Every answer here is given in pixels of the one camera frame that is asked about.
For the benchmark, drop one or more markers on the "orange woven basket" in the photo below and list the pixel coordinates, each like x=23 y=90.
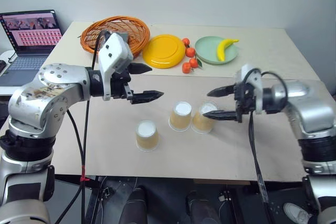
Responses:
x=136 y=32

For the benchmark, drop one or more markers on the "dark rounded shape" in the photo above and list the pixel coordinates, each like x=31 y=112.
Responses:
x=135 y=205
x=202 y=208

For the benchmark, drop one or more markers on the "tan paper cup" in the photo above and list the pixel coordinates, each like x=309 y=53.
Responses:
x=179 y=117
x=147 y=137
x=200 y=125

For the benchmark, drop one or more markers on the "white shoe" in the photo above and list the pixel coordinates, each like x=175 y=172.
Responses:
x=296 y=212

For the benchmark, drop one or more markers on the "grey open laptop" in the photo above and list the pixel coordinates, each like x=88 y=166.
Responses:
x=29 y=40

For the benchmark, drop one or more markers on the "yellow plastic plate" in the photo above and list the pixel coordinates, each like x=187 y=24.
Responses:
x=164 y=51

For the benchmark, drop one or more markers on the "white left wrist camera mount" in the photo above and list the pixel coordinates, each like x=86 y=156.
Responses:
x=114 y=49

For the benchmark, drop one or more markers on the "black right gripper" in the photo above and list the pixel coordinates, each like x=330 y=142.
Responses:
x=245 y=99

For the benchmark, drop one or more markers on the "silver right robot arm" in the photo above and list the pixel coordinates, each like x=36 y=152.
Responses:
x=309 y=108

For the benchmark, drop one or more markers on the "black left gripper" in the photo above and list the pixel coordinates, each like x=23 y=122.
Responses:
x=121 y=82

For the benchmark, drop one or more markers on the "yellow toy banana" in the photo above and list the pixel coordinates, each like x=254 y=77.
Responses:
x=222 y=49

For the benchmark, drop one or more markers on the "green plastic plate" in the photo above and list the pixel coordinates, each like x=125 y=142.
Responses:
x=207 y=48

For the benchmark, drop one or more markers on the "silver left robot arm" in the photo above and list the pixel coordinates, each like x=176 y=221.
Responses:
x=52 y=98

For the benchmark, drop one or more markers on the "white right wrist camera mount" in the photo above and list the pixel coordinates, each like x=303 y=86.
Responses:
x=253 y=77

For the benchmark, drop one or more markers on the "small orange tangerine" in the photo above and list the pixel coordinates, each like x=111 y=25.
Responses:
x=186 y=42
x=186 y=68
x=194 y=63
x=190 y=52

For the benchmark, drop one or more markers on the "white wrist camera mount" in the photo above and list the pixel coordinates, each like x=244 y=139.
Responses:
x=114 y=49
x=253 y=77

